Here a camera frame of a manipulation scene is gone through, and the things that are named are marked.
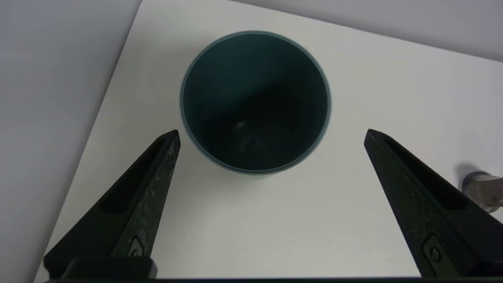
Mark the teal plastic cup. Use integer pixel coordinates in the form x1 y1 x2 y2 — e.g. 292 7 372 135
180 30 332 180

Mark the small grey wrapper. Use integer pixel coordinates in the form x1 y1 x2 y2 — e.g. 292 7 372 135
460 171 503 213

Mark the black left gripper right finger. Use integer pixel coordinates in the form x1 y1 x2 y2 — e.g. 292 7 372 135
363 129 503 277

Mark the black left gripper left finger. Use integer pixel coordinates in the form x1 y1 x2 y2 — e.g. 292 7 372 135
43 130 181 279

